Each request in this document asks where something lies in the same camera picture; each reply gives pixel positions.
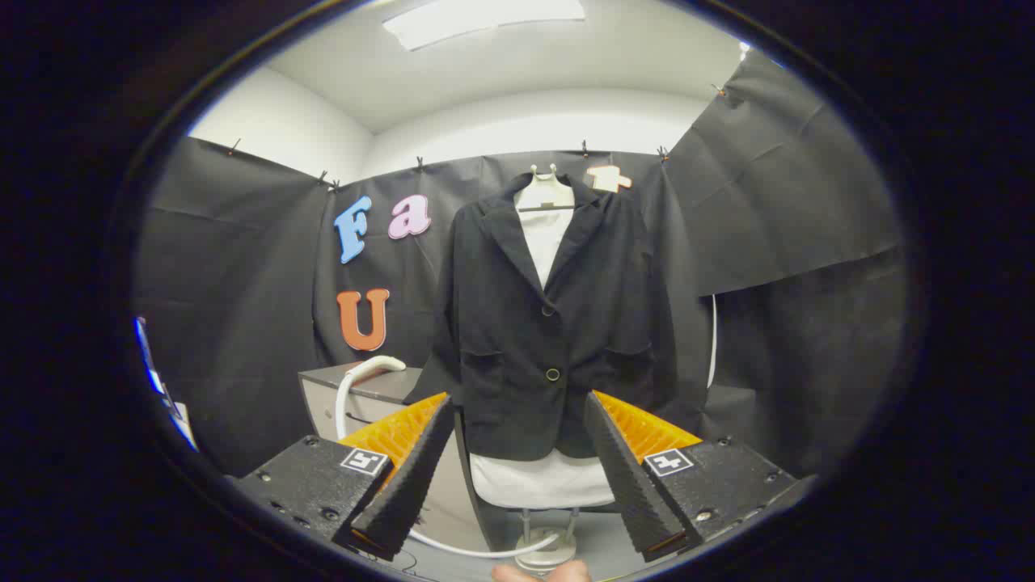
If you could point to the white shirt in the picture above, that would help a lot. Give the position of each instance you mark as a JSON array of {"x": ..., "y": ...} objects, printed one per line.
[{"x": 546, "y": 242}]

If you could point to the grey cabinet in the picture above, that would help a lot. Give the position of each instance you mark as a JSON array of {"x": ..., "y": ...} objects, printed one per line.
[{"x": 380, "y": 384}]

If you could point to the black blazer jacket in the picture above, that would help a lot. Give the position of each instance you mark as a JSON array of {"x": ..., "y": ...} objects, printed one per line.
[{"x": 517, "y": 323}]

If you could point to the white and blue equipment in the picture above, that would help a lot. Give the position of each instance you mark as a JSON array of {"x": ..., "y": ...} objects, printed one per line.
[{"x": 158, "y": 380}]

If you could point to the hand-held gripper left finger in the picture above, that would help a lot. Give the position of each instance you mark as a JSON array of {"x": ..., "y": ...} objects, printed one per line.
[{"x": 412, "y": 477}]

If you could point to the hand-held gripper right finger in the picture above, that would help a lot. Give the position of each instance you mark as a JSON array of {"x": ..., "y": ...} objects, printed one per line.
[{"x": 627, "y": 477}]

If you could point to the white steamer stand base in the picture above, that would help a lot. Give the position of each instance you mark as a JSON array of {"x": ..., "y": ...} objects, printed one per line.
[{"x": 546, "y": 554}]

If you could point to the black backdrop cloth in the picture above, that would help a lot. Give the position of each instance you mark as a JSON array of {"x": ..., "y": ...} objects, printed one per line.
[{"x": 242, "y": 283}]

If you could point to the white clothes hanger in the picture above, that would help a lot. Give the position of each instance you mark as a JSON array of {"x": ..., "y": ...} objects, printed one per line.
[{"x": 543, "y": 194}]

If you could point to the ceiling light panel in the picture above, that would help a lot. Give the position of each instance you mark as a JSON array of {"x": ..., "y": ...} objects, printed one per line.
[{"x": 485, "y": 20}]

